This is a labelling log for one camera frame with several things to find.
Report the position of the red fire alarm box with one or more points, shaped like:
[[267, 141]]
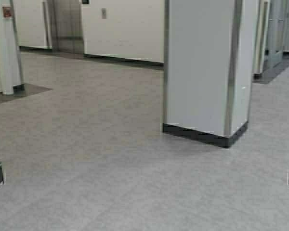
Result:
[[7, 12]]

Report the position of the stainless steel elevator door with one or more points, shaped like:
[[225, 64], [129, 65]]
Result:
[[68, 26]]

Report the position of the glass door far right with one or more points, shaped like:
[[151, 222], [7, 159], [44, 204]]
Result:
[[276, 33]]

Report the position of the grey metal door frame post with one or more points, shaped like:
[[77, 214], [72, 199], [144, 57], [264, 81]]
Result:
[[11, 67]]

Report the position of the elevator call button panel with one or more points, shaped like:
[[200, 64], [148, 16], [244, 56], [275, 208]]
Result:
[[103, 13]]

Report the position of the white square pillar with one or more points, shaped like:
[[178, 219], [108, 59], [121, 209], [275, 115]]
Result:
[[208, 65]]

